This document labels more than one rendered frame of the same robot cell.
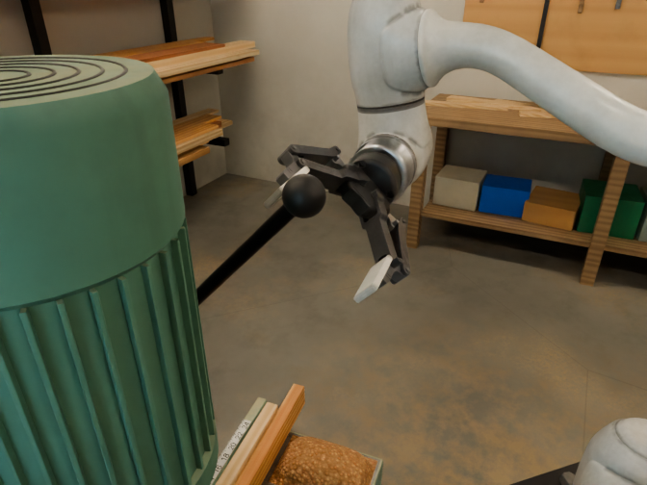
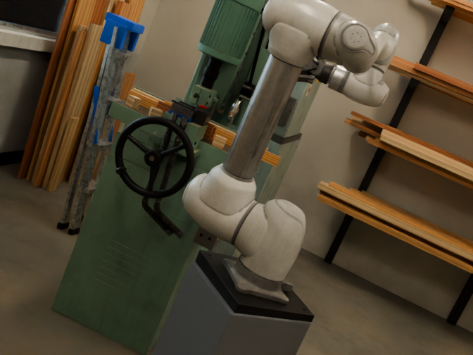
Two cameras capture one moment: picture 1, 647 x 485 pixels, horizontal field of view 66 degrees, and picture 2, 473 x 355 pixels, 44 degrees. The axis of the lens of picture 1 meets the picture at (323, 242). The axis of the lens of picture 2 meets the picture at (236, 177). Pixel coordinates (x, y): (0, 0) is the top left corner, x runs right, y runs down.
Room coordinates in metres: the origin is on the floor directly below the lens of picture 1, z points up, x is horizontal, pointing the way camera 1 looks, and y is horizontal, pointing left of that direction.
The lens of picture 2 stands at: (-0.04, -2.16, 1.30)
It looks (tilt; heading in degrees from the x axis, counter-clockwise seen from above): 12 degrees down; 76
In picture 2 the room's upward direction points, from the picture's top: 23 degrees clockwise
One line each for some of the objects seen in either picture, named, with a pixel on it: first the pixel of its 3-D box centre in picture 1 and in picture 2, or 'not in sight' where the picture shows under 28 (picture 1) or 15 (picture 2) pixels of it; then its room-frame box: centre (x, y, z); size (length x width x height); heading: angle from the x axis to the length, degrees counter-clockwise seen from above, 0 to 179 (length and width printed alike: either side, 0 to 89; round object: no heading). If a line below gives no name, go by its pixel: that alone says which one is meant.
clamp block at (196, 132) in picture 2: not in sight; (182, 129); (0.23, -0.01, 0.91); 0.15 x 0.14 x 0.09; 160
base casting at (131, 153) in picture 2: not in sight; (184, 156); (0.32, 0.29, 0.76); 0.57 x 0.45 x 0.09; 70
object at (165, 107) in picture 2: not in sight; (184, 120); (0.23, 0.10, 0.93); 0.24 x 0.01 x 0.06; 160
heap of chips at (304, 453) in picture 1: (323, 463); not in sight; (0.50, 0.00, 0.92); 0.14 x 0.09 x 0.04; 70
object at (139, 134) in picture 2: not in sight; (177, 146); (0.25, 0.12, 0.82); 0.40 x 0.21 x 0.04; 160
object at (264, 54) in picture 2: not in sight; (263, 67); (0.49, 0.32, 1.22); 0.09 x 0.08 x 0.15; 70
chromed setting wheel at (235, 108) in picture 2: not in sight; (235, 110); (0.44, 0.25, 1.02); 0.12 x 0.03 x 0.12; 70
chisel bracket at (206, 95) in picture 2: not in sight; (203, 98); (0.28, 0.19, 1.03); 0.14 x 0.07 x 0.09; 70
